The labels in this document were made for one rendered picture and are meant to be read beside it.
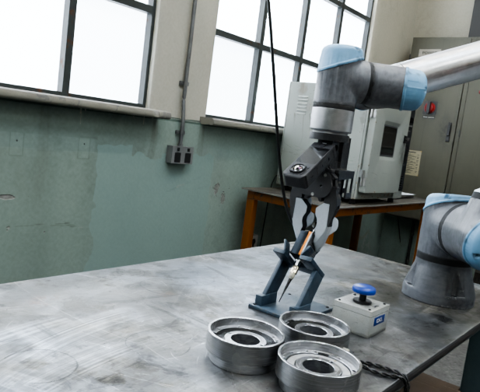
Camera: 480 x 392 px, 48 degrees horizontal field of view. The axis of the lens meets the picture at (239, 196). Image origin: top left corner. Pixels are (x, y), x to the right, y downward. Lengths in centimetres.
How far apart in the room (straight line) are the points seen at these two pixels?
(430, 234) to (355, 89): 39
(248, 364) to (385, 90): 53
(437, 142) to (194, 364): 406
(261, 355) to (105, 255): 195
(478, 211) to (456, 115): 356
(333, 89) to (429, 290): 49
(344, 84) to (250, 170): 233
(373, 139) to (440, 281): 186
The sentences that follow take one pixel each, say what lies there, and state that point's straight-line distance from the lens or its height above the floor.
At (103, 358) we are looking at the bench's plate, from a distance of 73.
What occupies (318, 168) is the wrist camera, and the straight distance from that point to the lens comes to 91.
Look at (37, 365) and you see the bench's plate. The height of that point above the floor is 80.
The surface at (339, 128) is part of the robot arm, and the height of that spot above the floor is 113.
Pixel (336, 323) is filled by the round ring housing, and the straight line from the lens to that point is 86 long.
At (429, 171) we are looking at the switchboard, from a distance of 466.
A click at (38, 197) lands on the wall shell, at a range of 234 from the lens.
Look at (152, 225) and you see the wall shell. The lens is 275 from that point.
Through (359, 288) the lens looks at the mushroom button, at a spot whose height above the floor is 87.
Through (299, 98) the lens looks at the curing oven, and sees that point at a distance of 323.
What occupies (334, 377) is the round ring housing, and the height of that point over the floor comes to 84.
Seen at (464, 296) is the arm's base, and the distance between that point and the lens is 122.
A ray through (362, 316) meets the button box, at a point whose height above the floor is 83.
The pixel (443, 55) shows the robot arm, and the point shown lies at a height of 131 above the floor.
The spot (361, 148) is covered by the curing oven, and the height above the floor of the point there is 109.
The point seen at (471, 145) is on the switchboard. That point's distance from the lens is 457.
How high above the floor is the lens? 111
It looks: 7 degrees down
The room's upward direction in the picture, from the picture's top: 7 degrees clockwise
